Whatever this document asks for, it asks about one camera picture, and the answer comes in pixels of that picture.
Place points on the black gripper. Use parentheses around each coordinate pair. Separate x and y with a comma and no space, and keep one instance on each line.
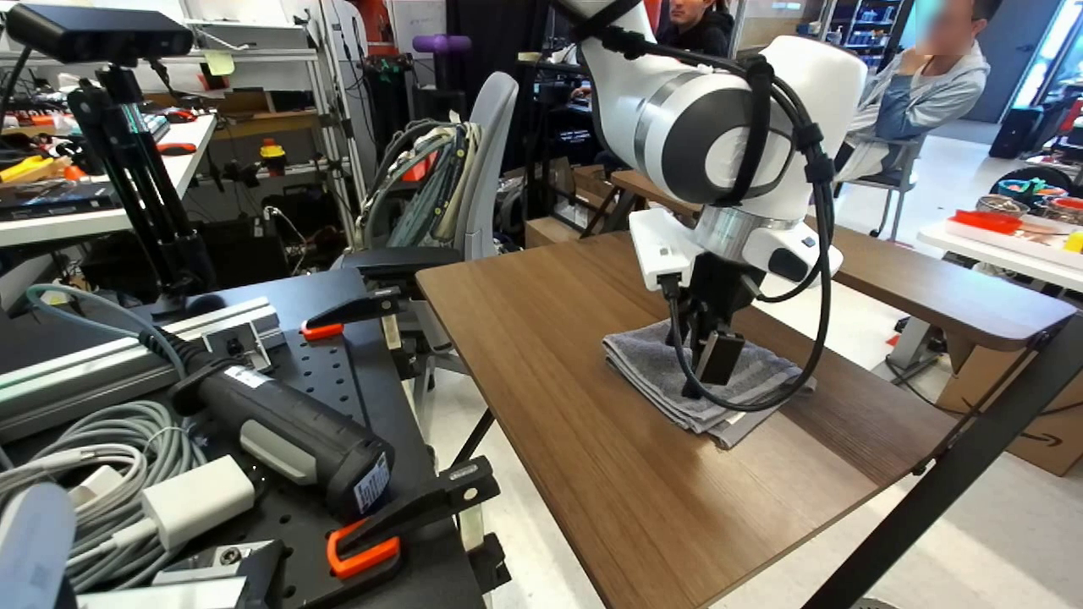
(714,294)

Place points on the grey towel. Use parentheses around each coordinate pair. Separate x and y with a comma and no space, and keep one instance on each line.
(654,378)

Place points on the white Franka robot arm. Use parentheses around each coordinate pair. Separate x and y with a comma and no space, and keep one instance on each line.
(663,122)

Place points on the grey table foot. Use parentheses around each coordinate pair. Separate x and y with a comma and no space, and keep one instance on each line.
(911,350)

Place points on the metal-legged visitor chair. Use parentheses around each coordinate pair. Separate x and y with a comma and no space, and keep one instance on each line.
(892,180)

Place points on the raised wooden shelf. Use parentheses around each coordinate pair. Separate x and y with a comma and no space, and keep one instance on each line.
(949,301)

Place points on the grey office chair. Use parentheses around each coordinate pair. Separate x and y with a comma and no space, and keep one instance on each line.
(492,172)

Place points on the person in black top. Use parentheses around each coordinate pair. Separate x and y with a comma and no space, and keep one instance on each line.
(697,37)

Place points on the red flat object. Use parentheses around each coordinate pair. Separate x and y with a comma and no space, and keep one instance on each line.
(985,220)

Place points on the white side table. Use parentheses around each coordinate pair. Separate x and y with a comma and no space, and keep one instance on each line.
(1003,254)

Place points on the person in grey-blue sweater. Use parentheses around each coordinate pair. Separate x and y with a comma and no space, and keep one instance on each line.
(924,96)

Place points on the cardboard box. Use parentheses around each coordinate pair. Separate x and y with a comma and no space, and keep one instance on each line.
(1055,440)

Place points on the black perforated mounting board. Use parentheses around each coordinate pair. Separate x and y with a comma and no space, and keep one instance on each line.
(341,385)

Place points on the purple cylinder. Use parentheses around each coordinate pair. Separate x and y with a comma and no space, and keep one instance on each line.
(440,46)

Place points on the black handheld power tool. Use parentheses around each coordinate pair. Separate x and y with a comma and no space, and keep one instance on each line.
(304,436)

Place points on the white power adapter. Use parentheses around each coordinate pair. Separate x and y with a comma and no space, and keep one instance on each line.
(197,504)

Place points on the yellow tool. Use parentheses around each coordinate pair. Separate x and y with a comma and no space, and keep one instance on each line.
(34,172)

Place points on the pale blue rounded object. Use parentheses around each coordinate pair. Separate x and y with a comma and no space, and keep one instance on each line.
(34,553)

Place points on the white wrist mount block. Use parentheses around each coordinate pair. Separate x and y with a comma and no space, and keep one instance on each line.
(660,248)

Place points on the black table frame leg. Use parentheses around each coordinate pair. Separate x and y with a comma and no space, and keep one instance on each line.
(960,474)

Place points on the black camera stand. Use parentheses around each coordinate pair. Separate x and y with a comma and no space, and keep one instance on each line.
(140,180)

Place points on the aluminium extrusion rail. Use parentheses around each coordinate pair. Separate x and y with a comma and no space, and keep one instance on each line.
(68,374)

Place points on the black stereo camera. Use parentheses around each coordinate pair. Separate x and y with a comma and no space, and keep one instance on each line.
(95,32)

